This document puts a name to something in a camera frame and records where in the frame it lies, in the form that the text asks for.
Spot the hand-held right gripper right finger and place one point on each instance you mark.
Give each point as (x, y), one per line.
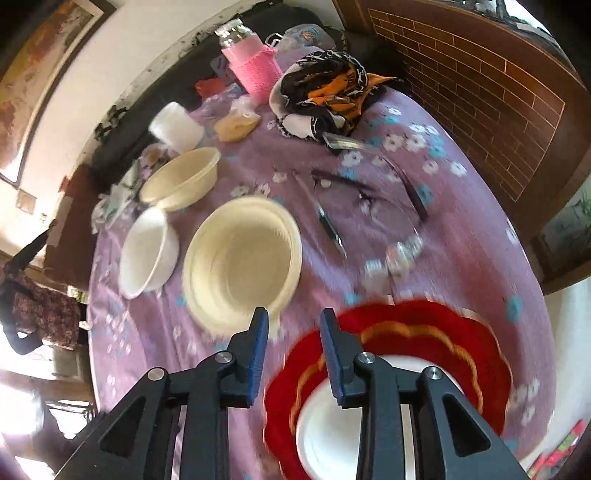
(331, 364)

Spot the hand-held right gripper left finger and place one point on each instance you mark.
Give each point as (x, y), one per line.
(257, 364)

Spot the white bowl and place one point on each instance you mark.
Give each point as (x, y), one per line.
(323, 434)
(143, 254)

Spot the red plate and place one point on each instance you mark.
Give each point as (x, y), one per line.
(415, 318)

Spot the small cream bowl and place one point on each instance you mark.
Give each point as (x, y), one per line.
(184, 173)

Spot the crumpled candy wrapper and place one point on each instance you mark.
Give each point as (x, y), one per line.
(376, 270)
(406, 253)

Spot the ballpoint pen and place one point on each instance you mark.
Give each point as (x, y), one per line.
(328, 226)

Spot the purple floral tablecloth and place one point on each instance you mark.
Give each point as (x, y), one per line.
(461, 240)

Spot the purple-framed eyeglasses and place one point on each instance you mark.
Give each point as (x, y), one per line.
(344, 181)

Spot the crumpled white tissue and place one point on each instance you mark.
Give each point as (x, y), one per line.
(113, 201)

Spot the dark floral handbag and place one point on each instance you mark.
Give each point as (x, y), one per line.
(41, 309)

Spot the small silver object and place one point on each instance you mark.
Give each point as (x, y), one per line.
(341, 141)

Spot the brown jar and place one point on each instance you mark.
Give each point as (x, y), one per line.
(153, 156)

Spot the plastic bag of yellow food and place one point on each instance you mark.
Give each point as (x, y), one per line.
(235, 127)

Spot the colourful packets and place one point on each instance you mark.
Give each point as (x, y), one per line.
(561, 450)

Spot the white plastic cup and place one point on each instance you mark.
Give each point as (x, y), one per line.
(178, 127)

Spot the black sofa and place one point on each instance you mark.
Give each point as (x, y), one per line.
(129, 124)

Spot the black orange patterned scarf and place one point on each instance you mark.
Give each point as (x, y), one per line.
(323, 92)

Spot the red cloth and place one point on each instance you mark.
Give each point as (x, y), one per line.
(207, 87)

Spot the grey slotted holder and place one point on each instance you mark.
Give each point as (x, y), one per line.
(222, 69)

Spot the pink thermos with knit sleeve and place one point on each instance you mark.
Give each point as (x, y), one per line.
(251, 64)

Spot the wooden brick-pattern panel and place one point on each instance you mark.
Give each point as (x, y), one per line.
(485, 101)

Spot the printed plastic bag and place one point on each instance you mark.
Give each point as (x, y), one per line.
(300, 36)

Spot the bamboo wall picture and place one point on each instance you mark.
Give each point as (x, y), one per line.
(570, 217)

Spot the framed wall painting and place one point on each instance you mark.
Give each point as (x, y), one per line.
(41, 78)

